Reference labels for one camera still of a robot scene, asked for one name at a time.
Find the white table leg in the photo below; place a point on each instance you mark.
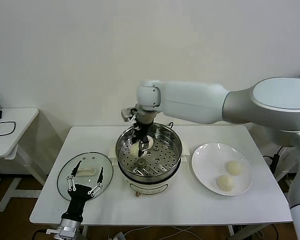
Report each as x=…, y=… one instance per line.
x=85, y=232
x=231, y=230

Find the cream electric cooker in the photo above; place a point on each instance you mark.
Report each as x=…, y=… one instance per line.
x=150, y=186

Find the black power strip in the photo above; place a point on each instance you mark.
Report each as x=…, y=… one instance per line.
x=275, y=162

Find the white floor power strip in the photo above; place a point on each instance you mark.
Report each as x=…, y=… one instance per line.
x=118, y=236

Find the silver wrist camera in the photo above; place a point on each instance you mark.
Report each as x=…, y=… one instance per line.
x=53, y=231
x=128, y=113

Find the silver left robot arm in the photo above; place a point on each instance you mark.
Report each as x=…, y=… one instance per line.
x=70, y=227

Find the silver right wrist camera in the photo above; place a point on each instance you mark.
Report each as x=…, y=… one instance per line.
x=128, y=113

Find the steel steamer basket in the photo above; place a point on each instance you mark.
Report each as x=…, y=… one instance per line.
x=165, y=160

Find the white side table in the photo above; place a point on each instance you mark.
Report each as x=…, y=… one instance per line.
x=15, y=130

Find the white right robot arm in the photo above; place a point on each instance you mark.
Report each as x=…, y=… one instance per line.
x=190, y=100

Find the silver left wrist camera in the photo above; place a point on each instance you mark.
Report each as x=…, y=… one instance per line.
x=53, y=231

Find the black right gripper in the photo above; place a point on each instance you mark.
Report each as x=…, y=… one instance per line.
x=143, y=130

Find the white round plate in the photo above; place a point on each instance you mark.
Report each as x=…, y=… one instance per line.
x=210, y=160

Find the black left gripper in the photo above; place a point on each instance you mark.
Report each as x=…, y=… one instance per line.
x=78, y=197

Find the white desk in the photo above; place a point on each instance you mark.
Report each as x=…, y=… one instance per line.
x=281, y=177

